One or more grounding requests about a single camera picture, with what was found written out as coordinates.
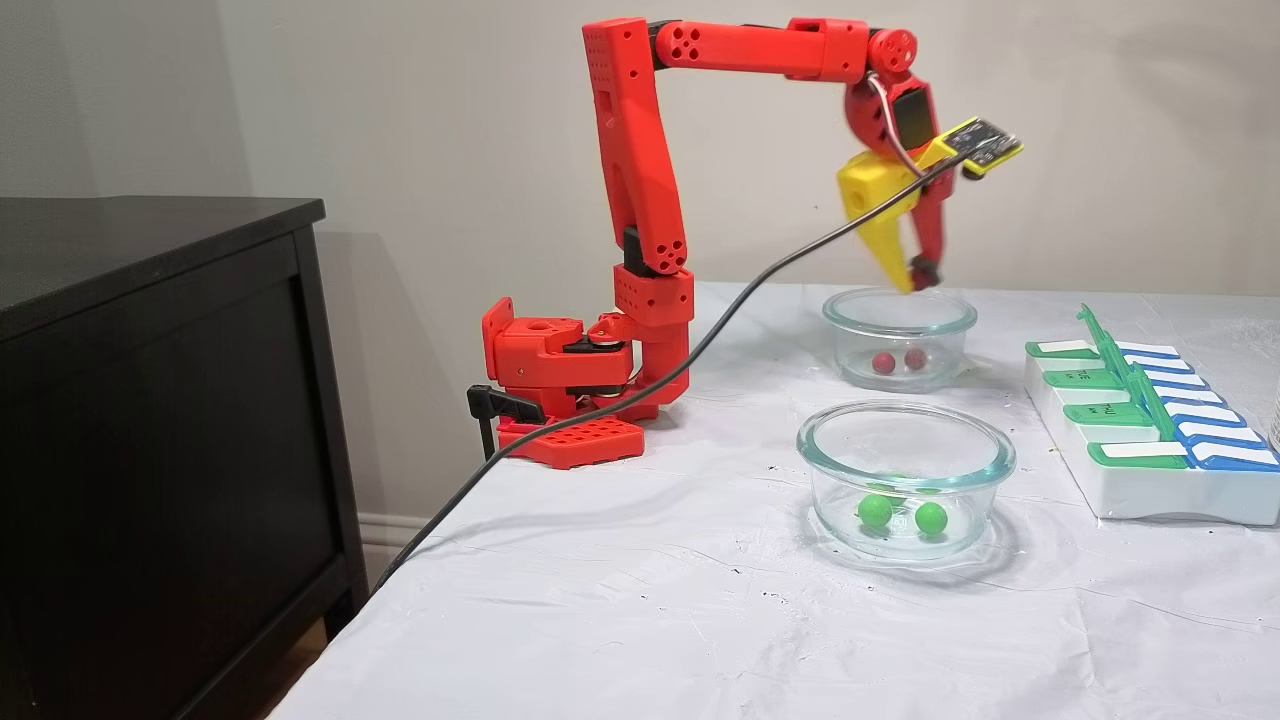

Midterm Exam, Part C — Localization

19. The black camera cable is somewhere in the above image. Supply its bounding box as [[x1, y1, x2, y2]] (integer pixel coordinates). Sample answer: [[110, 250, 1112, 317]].
[[368, 150, 976, 596]]

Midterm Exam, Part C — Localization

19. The large clear glass bowl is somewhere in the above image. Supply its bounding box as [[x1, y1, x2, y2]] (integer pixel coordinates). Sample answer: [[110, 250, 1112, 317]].
[[797, 401, 1018, 561]]

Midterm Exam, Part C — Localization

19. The small clear glass bowl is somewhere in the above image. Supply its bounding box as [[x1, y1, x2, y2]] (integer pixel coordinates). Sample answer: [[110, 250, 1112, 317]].
[[823, 287, 978, 393]]

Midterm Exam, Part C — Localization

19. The black table clamp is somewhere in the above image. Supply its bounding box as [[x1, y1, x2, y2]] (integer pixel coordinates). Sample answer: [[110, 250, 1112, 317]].
[[467, 385, 546, 461]]

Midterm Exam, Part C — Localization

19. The weekly pill organizer box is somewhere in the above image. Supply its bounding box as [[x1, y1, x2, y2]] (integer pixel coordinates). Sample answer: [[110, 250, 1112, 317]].
[[1024, 303, 1280, 527]]

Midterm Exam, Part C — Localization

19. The black wooden cabinet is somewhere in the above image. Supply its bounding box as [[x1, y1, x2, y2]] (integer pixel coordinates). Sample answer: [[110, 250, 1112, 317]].
[[0, 196, 369, 720]]

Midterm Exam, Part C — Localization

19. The white tablecloth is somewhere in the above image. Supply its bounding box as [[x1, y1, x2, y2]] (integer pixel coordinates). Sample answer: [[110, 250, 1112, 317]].
[[265, 283, 1280, 720]]

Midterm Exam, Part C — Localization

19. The camera board on yellow mount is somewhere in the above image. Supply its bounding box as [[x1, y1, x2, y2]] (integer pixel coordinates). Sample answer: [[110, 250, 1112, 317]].
[[915, 117, 1024, 183]]

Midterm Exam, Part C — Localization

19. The red white servo wire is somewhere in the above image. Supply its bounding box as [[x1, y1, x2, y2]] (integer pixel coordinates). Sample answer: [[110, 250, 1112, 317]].
[[866, 72, 926, 183]]

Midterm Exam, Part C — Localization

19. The white baseboard trim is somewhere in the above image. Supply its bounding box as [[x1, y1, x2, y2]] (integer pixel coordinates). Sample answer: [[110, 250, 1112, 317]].
[[358, 512, 441, 593]]

